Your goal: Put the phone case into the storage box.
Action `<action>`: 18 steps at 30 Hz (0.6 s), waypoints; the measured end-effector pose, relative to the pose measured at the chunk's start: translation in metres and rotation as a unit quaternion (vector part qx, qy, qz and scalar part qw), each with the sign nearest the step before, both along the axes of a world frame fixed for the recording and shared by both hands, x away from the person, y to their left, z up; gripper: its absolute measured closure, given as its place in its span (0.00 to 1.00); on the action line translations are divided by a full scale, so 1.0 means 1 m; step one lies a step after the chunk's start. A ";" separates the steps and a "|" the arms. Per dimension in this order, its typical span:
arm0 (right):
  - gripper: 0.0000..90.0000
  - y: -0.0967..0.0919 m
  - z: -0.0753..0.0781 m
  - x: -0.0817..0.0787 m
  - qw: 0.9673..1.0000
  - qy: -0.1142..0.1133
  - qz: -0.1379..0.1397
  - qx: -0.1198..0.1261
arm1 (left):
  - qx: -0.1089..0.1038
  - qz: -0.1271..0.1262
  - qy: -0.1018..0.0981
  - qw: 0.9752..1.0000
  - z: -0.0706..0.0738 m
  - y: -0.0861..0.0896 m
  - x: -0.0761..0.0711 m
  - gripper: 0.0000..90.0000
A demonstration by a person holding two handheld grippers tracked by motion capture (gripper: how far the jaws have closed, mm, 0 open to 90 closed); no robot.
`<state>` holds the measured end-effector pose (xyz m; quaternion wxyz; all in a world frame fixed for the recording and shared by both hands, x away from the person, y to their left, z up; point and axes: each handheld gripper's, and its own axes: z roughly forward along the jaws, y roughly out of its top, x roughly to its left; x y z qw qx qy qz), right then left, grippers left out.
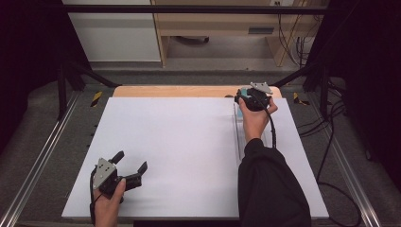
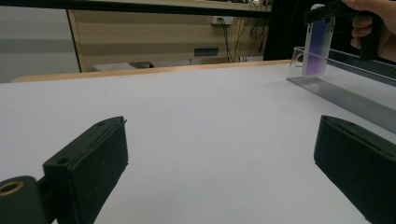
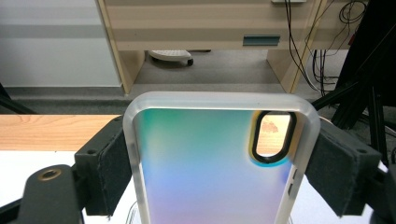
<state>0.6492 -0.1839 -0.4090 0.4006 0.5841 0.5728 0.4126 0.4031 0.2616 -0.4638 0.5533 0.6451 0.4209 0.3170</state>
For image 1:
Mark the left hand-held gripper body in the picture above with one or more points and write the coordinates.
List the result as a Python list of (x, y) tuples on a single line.
[(105, 176)]

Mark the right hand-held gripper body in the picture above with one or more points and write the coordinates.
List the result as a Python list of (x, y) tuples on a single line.
[(256, 96)]

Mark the clear plastic storage box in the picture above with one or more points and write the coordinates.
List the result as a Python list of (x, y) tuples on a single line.
[(237, 132)]

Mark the person's right hand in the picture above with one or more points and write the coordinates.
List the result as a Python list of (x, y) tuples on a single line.
[(257, 121)]

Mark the person's left hand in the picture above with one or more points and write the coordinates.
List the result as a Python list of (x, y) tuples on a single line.
[(107, 208)]

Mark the yellow black hazard tape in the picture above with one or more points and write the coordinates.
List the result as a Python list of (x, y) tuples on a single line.
[(299, 99), (96, 98)]

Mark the dark object under desk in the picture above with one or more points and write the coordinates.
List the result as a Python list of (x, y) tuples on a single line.
[(193, 39)]

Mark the light wooden desk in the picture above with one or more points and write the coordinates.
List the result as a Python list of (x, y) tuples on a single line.
[(220, 23)]

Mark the black curtain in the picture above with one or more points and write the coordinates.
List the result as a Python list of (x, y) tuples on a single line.
[(365, 63), (31, 47)]

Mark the white cabinet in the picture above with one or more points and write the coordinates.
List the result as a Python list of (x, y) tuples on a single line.
[(113, 34)]

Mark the black metal frame strut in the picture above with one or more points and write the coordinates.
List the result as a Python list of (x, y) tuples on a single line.
[(91, 75), (302, 74)]

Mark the aluminium rail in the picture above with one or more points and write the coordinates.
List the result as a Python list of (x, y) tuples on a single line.
[(38, 157), (353, 176)]

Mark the black horizontal frame bar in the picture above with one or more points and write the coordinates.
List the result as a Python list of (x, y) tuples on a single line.
[(189, 9)]

